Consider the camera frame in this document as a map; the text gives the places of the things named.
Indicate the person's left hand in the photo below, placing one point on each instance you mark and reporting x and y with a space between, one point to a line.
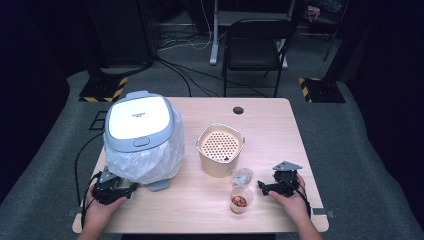
100 213

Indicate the clear plastic cup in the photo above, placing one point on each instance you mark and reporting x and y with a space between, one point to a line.
246 192

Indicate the black folding chair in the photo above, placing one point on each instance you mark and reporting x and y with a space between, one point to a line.
256 50

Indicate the dark cabinet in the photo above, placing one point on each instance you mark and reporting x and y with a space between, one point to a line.
120 33

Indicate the person's right hand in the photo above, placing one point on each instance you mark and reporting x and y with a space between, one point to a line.
293 206

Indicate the white plastic bin bag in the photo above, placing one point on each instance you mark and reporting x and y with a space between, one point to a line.
150 165

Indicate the grey metal table bracket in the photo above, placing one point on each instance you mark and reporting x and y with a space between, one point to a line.
323 212
73 212

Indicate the grey pedal trash bin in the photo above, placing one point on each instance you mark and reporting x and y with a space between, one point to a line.
140 120

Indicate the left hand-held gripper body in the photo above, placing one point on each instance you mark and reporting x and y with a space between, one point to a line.
106 186

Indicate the white desk frame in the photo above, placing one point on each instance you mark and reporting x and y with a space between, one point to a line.
215 40

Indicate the hazard striped stand base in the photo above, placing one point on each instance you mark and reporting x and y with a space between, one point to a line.
323 90
100 90

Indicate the clear plastic wrap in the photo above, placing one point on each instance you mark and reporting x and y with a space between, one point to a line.
241 176

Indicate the small brown food scrap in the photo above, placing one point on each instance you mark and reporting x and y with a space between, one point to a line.
226 158

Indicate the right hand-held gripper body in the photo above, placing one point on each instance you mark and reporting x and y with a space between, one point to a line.
286 180

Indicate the beige strainer container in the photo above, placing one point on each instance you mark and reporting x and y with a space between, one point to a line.
216 168

